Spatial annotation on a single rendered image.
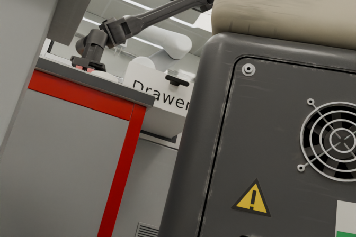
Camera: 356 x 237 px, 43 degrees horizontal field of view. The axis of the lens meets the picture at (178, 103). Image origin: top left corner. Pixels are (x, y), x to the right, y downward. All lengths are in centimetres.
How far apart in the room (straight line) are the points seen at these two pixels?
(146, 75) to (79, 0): 70
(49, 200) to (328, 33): 65
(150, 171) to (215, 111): 115
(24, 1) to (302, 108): 33
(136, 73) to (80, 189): 46
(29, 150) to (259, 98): 59
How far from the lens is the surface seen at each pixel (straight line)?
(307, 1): 54
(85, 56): 135
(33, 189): 96
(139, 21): 145
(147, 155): 162
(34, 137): 97
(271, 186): 46
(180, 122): 144
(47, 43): 166
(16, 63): 53
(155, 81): 132
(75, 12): 68
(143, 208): 160
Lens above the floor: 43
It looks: 19 degrees up
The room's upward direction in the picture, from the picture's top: 14 degrees clockwise
